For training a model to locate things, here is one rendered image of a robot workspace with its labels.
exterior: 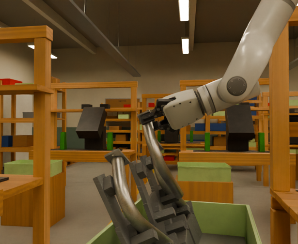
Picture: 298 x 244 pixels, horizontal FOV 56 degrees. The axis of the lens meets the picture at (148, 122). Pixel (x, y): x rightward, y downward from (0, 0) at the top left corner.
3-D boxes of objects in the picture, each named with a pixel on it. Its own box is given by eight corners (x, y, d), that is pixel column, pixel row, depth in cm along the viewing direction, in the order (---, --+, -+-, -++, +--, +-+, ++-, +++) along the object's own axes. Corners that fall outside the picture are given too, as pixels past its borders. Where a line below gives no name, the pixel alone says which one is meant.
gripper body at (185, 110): (203, 106, 86) (169, 119, 88) (194, 81, 80) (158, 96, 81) (211, 122, 80) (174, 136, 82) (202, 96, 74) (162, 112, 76)
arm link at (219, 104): (217, 112, 75) (214, 112, 84) (266, 93, 73) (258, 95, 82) (205, 83, 75) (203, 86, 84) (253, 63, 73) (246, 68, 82)
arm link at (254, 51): (311, -8, 65) (246, 109, 67) (288, 16, 80) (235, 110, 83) (275, -25, 66) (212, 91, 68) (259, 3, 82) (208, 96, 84)
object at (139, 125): (178, 160, 1050) (178, 100, 1055) (100, 159, 1092) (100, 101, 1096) (178, 159, 1104) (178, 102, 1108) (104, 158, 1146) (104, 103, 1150)
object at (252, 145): (262, 172, 779) (261, 91, 784) (154, 170, 821) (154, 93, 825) (257, 169, 833) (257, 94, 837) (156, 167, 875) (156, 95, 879)
